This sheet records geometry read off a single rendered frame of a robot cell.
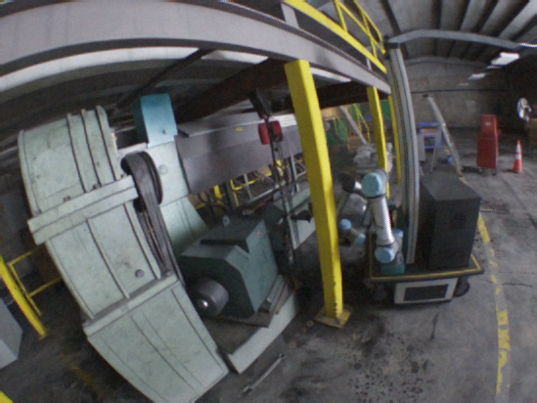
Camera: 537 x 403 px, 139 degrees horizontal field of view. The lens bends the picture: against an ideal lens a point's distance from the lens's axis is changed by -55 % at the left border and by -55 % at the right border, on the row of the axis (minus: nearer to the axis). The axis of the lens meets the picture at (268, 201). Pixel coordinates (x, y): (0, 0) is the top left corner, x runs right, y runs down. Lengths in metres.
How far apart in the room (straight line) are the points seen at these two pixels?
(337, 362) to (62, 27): 1.91
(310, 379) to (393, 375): 0.50
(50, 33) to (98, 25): 0.14
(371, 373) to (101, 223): 1.60
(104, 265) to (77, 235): 0.17
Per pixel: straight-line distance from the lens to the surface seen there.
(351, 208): 3.30
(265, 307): 1.37
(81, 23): 0.71
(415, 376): 1.53
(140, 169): 1.01
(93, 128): 1.05
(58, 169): 1.00
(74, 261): 1.02
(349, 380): 1.48
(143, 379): 1.33
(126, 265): 1.05
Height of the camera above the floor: 1.35
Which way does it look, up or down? 17 degrees down
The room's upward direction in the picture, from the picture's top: 13 degrees counter-clockwise
